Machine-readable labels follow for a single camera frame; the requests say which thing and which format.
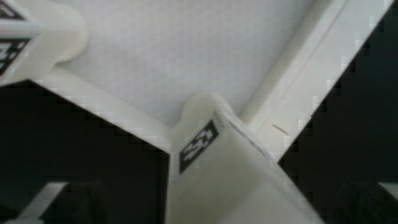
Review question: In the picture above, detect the white U-shaped frame fixture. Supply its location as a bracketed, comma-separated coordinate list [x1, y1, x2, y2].
[241, 0, 394, 158]

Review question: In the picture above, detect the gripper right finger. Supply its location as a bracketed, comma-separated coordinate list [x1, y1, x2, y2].
[334, 181, 398, 224]

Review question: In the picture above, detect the white leg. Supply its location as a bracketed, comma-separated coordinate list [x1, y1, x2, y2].
[165, 93, 325, 224]
[0, 0, 88, 86]

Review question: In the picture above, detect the white desk top panel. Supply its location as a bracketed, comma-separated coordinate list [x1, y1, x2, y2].
[33, 0, 330, 149]

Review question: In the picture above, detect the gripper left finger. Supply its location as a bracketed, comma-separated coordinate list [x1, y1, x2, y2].
[10, 179, 104, 224]

